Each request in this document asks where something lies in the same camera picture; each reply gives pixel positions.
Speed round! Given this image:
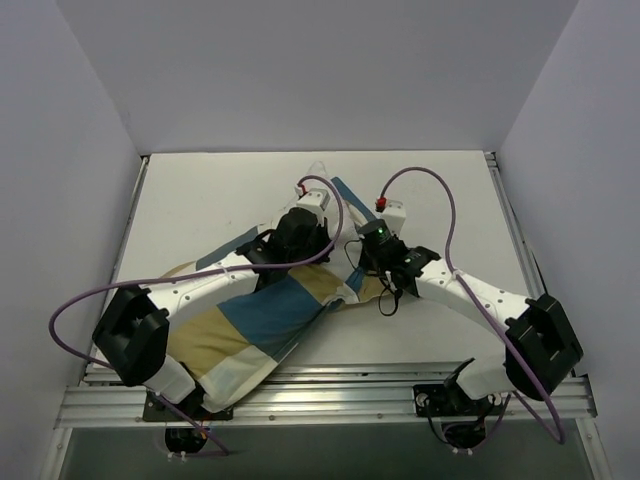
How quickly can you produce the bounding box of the checked blue beige pillowcase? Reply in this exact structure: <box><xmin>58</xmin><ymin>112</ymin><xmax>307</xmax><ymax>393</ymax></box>
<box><xmin>158</xmin><ymin>175</ymin><xmax>396</xmax><ymax>414</ymax></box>

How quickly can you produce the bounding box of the white pillow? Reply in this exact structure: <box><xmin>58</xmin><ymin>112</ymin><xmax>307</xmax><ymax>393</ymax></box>
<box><xmin>288</xmin><ymin>161</ymin><xmax>382</xmax><ymax>305</ymax></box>

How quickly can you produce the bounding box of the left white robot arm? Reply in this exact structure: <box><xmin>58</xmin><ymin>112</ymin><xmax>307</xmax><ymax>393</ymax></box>
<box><xmin>92</xmin><ymin>207</ymin><xmax>332</xmax><ymax>419</ymax></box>

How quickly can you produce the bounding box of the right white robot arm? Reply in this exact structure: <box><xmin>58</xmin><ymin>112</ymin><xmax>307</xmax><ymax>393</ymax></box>
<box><xmin>358</xmin><ymin>219</ymin><xmax>584</xmax><ymax>413</ymax></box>

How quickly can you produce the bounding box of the thin black cable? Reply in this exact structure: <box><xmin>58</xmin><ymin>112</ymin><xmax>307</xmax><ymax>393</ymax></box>
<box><xmin>343</xmin><ymin>238</ymin><xmax>406</xmax><ymax>317</ymax></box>

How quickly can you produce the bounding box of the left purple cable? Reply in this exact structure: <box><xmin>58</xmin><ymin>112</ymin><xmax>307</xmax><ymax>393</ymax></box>
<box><xmin>48</xmin><ymin>174</ymin><xmax>345</xmax><ymax>459</ymax></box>

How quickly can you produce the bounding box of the purple cable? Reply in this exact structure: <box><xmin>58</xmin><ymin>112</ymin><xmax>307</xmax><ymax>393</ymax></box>
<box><xmin>48</xmin><ymin>174</ymin><xmax>345</xmax><ymax>459</ymax></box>
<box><xmin>375</xmin><ymin>166</ymin><xmax>567</xmax><ymax>445</ymax></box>

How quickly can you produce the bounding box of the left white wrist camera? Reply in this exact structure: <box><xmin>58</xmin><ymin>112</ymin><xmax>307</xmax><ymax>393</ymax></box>
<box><xmin>295</xmin><ymin>185</ymin><xmax>330</xmax><ymax>222</ymax></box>

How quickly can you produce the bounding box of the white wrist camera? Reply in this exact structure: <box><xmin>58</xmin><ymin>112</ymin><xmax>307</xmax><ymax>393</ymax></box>
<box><xmin>375</xmin><ymin>197</ymin><xmax>406</xmax><ymax>236</ymax></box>
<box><xmin>295</xmin><ymin>185</ymin><xmax>330</xmax><ymax>222</ymax></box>

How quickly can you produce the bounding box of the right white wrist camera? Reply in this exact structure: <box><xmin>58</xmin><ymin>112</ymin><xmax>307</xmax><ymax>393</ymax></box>
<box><xmin>375</xmin><ymin>197</ymin><xmax>406</xmax><ymax>236</ymax></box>

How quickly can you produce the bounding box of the aluminium rail frame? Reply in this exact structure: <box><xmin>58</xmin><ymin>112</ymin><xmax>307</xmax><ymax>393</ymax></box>
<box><xmin>44</xmin><ymin>151</ymin><xmax>611</xmax><ymax>479</ymax></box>

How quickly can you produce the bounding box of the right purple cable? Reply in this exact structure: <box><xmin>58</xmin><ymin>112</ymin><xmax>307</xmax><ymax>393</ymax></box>
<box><xmin>375</xmin><ymin>166</ymin><xmax>567</xmax><ymax>445</ymax></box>

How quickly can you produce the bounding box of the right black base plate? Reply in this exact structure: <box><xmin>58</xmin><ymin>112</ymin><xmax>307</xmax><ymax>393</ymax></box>
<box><xmin>412</xmin><ymin>383</ymin><xmax>502</xmax><ymax>418</ymax></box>

